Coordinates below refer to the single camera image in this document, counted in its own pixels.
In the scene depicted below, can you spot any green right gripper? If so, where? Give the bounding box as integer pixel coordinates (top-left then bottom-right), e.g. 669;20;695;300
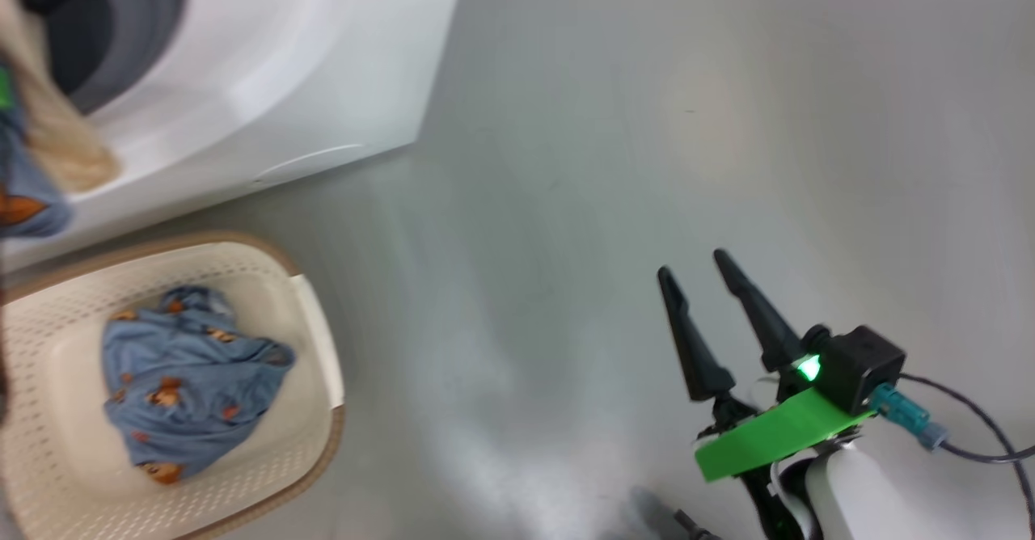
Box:
657;249;874;540

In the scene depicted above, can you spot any cream and blue printed garment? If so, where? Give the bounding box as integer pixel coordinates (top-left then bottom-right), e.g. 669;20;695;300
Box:
0;0;122;238

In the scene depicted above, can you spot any blue bear-print garment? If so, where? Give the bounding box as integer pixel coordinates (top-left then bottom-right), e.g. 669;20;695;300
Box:
101;285;297;486

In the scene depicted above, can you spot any grey rubber door gasket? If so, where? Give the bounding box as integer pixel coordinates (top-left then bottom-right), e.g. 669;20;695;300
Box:
16;0;187;116

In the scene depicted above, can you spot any white front-load washing machine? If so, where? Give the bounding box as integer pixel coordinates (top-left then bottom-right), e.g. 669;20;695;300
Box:
0;0;468;274

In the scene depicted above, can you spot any round white filter cover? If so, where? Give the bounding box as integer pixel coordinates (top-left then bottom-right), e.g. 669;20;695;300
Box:
255;142;369;187

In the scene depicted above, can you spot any cream perforated laundry basket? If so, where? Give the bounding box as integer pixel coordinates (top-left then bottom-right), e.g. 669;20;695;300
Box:
0;231;347;540

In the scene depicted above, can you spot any teal cable connector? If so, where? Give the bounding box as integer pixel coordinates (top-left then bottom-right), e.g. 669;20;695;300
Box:
869;384;948;450

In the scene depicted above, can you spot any thin black cable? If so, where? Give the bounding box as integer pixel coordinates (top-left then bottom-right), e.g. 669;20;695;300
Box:
898;372;1035;525

